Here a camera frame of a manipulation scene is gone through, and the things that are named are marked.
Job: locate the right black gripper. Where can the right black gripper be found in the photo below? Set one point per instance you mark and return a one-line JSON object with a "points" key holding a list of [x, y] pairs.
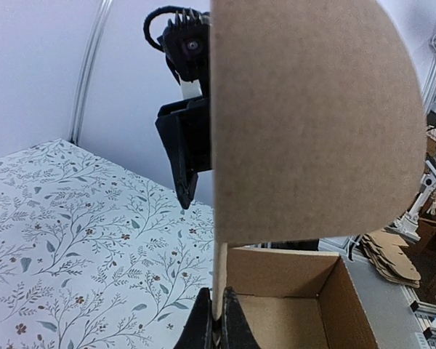
{"points": [[184, 129]]}

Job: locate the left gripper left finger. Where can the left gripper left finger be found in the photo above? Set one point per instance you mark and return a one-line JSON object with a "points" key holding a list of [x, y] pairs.
{"points": [[197, 332]]}

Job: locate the right aluminium frame post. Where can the right aluminium frame post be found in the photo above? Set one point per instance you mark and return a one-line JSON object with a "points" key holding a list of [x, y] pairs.
{"points": [[86, 70]]}

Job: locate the stack of cardboard sheets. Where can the stack of cardboard sheets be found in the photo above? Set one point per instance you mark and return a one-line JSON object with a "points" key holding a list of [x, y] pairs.
{"points": [[385, 252]]}

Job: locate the aluminium front rail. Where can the aluminium front rail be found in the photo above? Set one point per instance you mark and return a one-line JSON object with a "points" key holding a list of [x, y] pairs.
{"points": [[388, 309]]}

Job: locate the brown cardboard box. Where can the brown cardboard box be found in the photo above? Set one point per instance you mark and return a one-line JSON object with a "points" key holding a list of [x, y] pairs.
{"points": [[317, 130]]}

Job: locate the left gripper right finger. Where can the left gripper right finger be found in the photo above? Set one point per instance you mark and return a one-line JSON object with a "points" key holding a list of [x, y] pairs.
{"points": [[235, 330]]}

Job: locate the floral patterned table mat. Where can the floral patterned table mat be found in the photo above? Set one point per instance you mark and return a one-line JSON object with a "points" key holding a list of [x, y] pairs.
{"points": [[93, 255]]}

